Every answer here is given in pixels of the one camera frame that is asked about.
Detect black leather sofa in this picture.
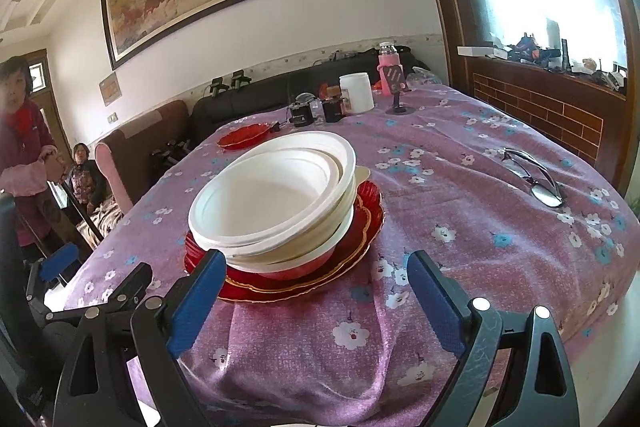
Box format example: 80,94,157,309
192,48,416,142

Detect small white foam bowl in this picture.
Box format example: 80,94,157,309
235,139,353,233

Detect small red scalloped plate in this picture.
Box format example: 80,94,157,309
216,123,273,151

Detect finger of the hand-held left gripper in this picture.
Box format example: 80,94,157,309
27,244,81,308
45,263,153,323

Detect cream ribbed plastic bowl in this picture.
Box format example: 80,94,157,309
227,131,372,280

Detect purple floral tablecloth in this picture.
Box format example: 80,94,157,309
62,84,628,425

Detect brown pink armchair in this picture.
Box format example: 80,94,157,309
95,99,193,210

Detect pink water bottle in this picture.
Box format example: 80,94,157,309
376,42,401,96

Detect white plastic jar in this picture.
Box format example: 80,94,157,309
339,73,375,113

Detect wide white plastic bowl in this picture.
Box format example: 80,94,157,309
188,150,347,260

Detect windowsill clutter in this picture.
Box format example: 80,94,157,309
500,19,628,90

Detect black motor with brown cap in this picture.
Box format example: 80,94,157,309
320,86,347,124

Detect flat white box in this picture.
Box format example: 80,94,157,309
457,45,507,58

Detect wooden brick pattern sill cabinet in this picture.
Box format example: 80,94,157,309
457,54,631,200

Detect large red scalloped glass plate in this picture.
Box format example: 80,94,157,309
182,179,388,305

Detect eyeglasses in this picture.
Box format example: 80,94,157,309
500,147,566,208

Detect red gold-rimmed scalloped plate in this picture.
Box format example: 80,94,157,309
222,194,387,294

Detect clear plastic bag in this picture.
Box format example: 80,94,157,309
410,66,444,88

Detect black gripper tools pile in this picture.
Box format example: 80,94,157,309
150,139,193,165

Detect grey phone stand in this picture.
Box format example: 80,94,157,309
382,63,416,115

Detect wooden door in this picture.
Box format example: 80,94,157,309
22,48,63,148

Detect small wall plaque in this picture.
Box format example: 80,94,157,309
99,72,123,108

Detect black motor with white label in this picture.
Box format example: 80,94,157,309
287,92,317,128

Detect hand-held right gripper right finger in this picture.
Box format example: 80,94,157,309
407,249,581,427

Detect brown white patterned blanket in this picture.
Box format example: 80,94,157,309
90,199,125,235

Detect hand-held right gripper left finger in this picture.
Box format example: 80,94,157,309
52,249,228,427

